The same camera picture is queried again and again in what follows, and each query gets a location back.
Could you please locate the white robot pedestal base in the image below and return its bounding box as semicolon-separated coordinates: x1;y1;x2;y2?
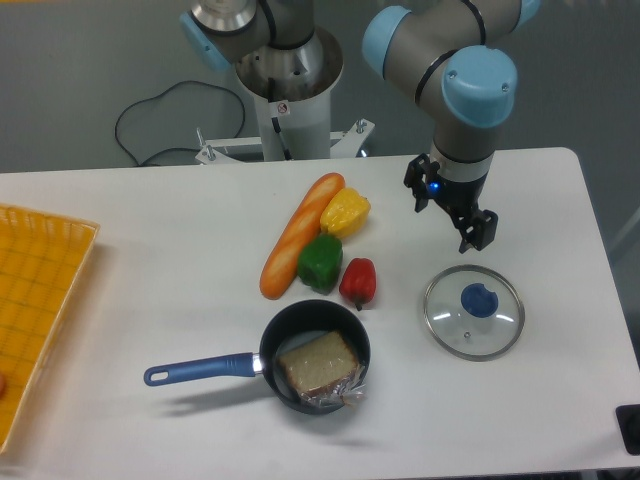
195;27;375;164

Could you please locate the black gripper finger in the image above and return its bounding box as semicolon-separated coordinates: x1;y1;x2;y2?
458;209;499;253
403;153;433;212

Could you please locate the green bell pepper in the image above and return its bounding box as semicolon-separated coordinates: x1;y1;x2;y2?
297;234;343;294

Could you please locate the baguette bread loaf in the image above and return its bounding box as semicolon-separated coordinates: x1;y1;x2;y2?
259;172;346;300

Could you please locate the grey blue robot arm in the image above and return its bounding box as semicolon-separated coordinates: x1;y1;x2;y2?
180;1;539;250

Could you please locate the yellow wicker basket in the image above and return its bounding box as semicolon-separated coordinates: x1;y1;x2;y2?
1;204;100;451

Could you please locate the wrapped bread slice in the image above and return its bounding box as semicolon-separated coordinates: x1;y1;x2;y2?
277;331;365;409

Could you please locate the yellow bell pepper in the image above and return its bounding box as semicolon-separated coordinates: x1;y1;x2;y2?
320;187;371;239

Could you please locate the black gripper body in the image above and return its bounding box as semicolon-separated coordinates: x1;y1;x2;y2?
427;160;488;224

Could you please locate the glass pot lid blue knob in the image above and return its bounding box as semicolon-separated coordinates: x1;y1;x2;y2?
423;264;525;362

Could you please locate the black device at table edge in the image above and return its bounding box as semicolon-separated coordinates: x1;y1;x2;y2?
615;404;640;456

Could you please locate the black saucepan blue handle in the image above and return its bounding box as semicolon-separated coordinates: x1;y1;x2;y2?
143;300;371;415

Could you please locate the red bell pepper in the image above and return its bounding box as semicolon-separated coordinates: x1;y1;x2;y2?
339;258;377;311

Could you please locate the black cable on floor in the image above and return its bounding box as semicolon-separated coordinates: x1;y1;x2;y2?
114;79;247;167

